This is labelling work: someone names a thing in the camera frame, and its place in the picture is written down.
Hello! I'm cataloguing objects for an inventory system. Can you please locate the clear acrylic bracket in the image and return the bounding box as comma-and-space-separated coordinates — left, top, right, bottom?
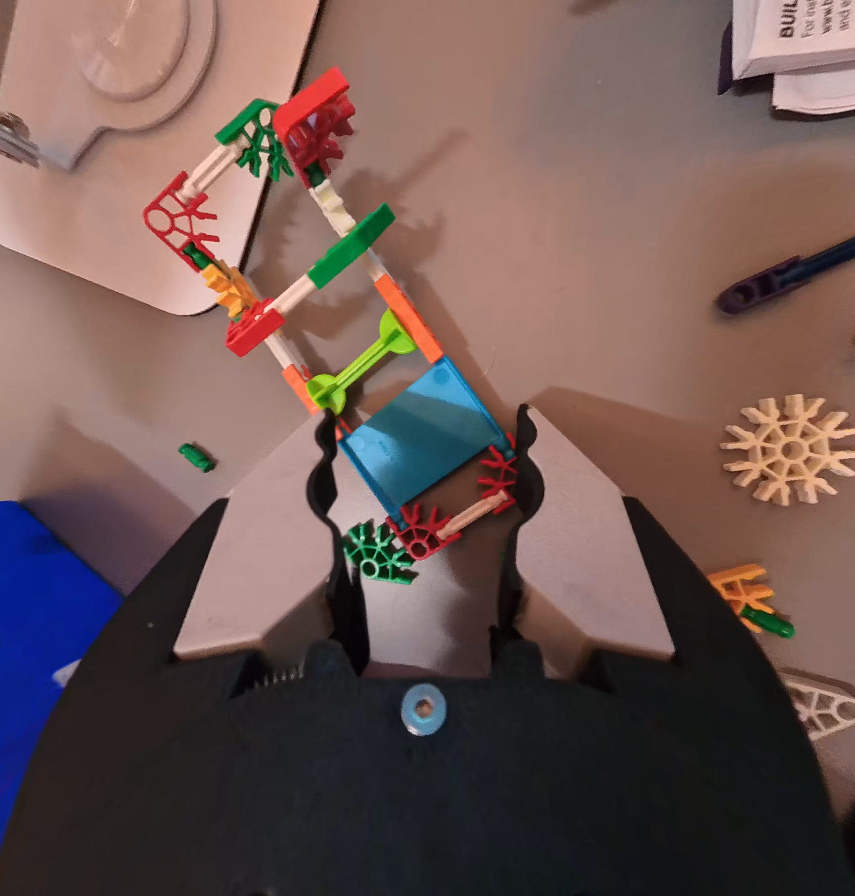
39, 0, 219, 173

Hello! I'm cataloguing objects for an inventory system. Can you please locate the yellow connector green rod assembly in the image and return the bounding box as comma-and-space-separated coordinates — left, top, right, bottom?
706, 563, 797, 640

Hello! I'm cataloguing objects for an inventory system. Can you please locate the multicolour toy construction model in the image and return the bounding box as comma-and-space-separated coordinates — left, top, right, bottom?
142, 66, 519, 562

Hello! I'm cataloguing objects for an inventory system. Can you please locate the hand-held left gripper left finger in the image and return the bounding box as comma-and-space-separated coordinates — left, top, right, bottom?
174, 409, 370, 677

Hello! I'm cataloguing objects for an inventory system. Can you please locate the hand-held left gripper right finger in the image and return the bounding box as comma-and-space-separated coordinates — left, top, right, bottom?
489, 404, 675, 677

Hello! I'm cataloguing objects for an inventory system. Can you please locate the cream snowflake connector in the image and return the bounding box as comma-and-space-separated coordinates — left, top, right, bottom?
719, 395, 855, 507

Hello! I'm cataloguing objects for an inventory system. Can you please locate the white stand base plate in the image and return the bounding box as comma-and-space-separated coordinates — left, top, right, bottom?
0, 0, 322, 316

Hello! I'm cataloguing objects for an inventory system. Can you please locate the green fan connector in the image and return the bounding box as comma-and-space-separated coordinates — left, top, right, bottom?
342, 521, 419, 586

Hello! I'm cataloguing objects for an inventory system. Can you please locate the blue plastic bin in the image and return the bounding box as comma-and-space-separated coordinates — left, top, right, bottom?
0, 500, 128, 896

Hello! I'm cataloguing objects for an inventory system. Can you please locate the blue rod snowflake assembly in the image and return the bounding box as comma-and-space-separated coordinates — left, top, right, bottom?
716, 227, 855, 316

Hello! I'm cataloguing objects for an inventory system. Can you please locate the white instruction leaflet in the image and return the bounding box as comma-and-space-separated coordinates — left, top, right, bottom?
732, 0, 855, 117

